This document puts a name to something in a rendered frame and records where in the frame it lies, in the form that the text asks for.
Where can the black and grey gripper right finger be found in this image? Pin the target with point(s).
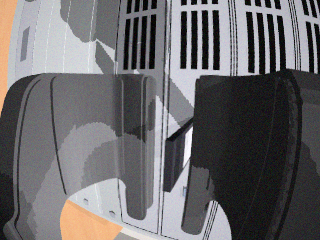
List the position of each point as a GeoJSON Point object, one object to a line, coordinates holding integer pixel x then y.
{"type": "Point", "coordinates": [255, 150]}

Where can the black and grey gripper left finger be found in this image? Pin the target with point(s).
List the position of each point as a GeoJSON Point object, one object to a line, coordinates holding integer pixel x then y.
{"type": "Point", "coordinates": [62, 132]}

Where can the grey server rack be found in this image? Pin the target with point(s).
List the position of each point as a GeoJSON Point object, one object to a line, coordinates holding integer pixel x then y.
{"type": "Point", "coordinates": [175, 41]}

